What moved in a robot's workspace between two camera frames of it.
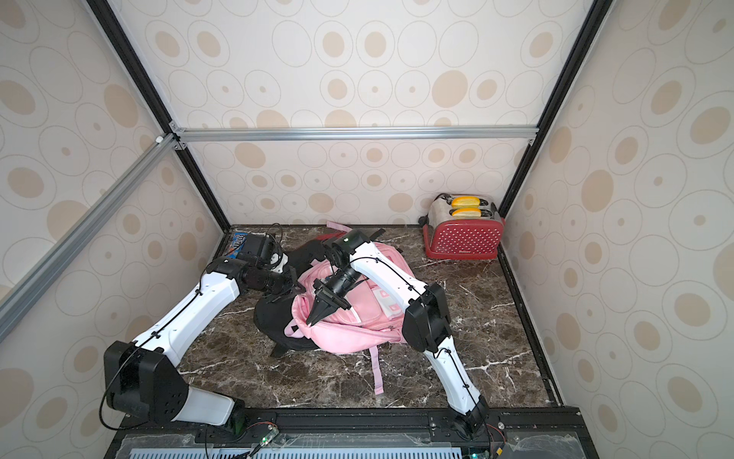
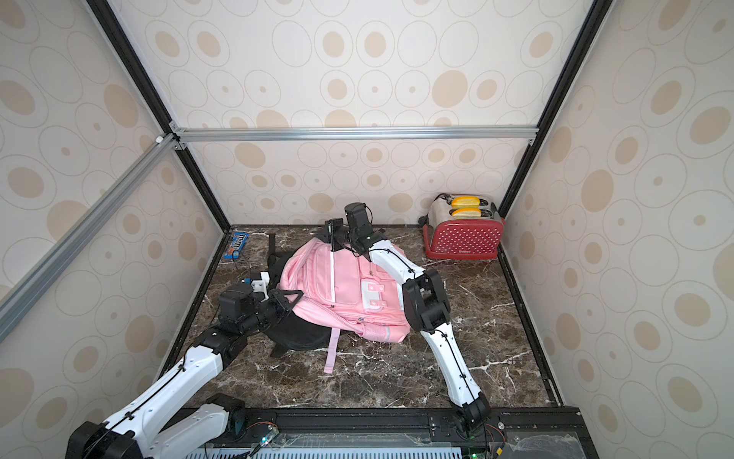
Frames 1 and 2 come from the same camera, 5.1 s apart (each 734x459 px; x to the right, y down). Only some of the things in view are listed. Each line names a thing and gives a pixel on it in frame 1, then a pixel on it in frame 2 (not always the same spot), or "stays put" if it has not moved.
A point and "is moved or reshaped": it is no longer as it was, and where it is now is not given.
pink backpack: [377, 318] is moved or reshaped
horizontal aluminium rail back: [183, 135] stays put
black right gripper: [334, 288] to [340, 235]
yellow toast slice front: [466, 213] stays put
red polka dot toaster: [462, 227] stays put
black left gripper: [292, 286] to [283, 306]
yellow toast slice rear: [465, 202] stays put
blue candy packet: [237, 242] stays put
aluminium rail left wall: [24, 293] stays put
